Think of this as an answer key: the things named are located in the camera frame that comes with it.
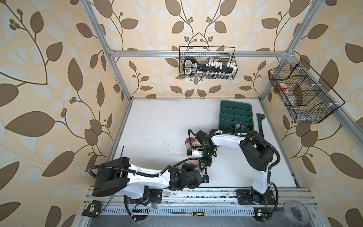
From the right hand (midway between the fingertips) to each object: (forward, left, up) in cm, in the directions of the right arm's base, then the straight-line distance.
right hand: (202, 168), depth 84 cm
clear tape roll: (-23, -39, +3) cm, 46 cm away
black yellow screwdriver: (+13, +51, 0) cm, 53 cm away
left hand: (-1, +5, +4) cm, 7 cm away
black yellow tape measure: (-19, +56, +3) cm, 59 cm away
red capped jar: (+34, -47, +34) cm, 67 cm away
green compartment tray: (+38, -26, +6) cm, 46 cm away
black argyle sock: (+24, -33, +7) cm, 41 cm away
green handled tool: (+37, -49, +1) cm, 61 cm away
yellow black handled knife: (-22, +5, +1) cm, 23 cm away
